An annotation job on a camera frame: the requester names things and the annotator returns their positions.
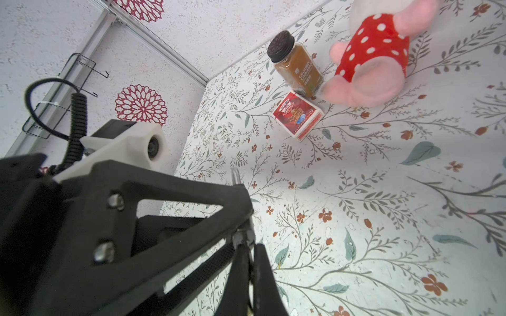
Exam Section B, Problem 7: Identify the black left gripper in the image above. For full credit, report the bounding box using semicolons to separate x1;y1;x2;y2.
1;154;253;315

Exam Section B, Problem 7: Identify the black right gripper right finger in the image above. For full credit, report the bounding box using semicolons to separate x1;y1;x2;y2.
252;244;289;316

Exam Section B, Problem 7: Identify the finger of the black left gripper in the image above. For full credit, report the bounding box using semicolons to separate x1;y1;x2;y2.
126;215;235;315

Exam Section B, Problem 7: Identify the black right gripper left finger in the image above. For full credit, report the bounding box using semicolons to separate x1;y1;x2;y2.
215;245;250;316

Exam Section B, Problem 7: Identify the silver key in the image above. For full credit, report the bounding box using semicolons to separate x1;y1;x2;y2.
231;219;256;249

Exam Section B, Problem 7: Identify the black padlock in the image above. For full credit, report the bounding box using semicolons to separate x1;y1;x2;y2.
231;167;242;185

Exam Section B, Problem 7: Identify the red playing card box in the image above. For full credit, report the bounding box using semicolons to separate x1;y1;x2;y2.
272;91;324;142

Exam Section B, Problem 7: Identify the amber spice jar black lid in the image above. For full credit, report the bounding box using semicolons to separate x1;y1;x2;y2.
267;30;324;98

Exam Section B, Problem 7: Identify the pink plush toy red dress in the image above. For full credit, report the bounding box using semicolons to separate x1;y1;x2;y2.
321;0;442;107

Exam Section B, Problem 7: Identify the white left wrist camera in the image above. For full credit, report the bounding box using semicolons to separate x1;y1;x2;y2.
54;119;170;182

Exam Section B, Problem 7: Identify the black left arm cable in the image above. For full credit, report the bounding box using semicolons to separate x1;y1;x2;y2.
24;77;88;175

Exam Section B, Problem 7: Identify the black wire wall rack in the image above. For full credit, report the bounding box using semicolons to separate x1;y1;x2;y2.
22;53;109;139

